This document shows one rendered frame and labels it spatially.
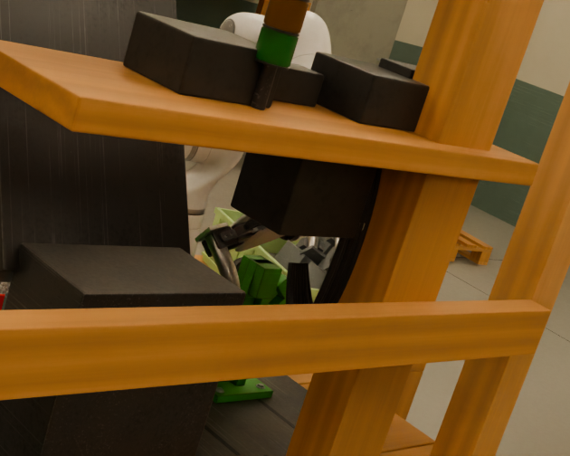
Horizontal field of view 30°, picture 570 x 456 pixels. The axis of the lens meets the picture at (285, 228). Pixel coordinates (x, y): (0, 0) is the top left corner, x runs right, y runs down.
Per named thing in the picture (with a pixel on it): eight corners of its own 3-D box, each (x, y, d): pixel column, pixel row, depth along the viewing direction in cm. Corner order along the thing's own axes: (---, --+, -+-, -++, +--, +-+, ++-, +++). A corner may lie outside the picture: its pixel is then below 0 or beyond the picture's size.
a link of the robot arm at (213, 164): (149, 197, 263) (169, 103, 258) (217, 205, 272) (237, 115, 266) (166, 212, 253) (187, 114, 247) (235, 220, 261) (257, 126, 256)
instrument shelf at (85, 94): (-35, 66, 129) (-28, 33, 128) (421, 137, 193) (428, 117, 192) (71, 132, 112) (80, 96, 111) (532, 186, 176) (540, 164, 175)
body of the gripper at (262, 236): (266, 212, 201) (219, 226, 195) (293, 189, 194) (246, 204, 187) (283, 247, 200) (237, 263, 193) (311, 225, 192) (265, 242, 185)
